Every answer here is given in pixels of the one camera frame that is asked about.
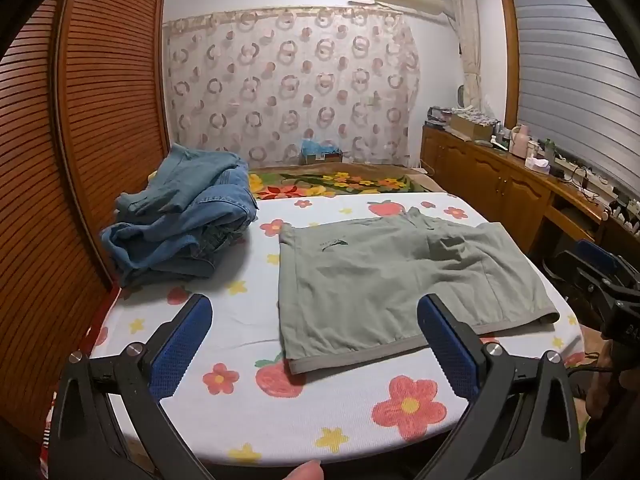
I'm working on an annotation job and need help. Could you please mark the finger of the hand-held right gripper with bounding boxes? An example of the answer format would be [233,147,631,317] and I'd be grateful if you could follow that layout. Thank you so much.
[574,239,626,286]
[542,255,608,313]

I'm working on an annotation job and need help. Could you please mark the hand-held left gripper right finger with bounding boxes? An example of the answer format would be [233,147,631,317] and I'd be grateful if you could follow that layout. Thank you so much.
[416,294,583,480]

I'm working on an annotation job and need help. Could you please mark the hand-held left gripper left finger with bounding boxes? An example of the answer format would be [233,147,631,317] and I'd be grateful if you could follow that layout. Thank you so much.
[50,294,217,480]

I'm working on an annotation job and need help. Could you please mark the grey-green pants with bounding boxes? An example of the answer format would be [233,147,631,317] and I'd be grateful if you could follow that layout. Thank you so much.
[277,206,561,375]

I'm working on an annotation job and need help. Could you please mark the teal blue pants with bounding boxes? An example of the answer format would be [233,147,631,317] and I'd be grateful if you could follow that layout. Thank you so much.
[116,144,251,216]

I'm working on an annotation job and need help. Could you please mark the person's right hand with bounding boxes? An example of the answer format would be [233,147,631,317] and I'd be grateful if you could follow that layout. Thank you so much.
[586,342,620,418]

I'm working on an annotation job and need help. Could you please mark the person's left hand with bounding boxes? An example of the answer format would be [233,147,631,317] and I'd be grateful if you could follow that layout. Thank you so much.
[290,460,324,480]

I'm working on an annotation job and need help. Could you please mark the white power strip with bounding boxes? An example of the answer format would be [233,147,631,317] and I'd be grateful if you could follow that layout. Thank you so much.
[555,156,610,182]

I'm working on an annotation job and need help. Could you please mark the wooden sideboard cabinet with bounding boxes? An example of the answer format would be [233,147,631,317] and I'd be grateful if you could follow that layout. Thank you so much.
[420,125,640,273]

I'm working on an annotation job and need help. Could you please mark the blue denim jeans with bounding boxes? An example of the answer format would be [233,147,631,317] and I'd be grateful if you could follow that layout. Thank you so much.
[100,160,260,287]

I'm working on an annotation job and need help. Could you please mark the pink thermos jug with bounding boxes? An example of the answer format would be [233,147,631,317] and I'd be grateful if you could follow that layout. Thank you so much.
[509,124,532,157]

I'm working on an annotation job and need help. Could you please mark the white floral bed sheet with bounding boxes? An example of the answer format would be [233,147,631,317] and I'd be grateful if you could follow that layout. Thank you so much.
[87,192,586,465]

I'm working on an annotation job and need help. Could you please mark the cardboard box of small items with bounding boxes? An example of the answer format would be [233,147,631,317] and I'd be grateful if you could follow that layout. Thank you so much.
[449,112,497,142]

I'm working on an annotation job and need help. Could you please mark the grey window blinds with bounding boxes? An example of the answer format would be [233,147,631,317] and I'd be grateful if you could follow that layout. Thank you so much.
[512,0,640,196]

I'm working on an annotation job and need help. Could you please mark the brown floral blanket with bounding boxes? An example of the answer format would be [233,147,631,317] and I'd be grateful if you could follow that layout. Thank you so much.
[248,162,444,202]

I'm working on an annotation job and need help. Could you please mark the cardboard box with blue cloth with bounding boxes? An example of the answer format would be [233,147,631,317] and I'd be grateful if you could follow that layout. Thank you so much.
[299,138,344,165]

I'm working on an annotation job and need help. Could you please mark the wooden louvered wardrobe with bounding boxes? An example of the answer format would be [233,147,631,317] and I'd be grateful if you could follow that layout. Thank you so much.
[0,0,172,443]

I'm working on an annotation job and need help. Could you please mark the pale corner curtain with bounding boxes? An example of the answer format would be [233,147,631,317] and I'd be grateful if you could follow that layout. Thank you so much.
[446,0,485,112]

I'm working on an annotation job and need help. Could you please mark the circle-patterned sheer curtain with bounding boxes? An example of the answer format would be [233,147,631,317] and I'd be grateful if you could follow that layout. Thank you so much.
[162,6,422,168]

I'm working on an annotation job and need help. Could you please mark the wooden window frame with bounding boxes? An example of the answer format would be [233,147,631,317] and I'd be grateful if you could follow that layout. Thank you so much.
[497,0,524,132]

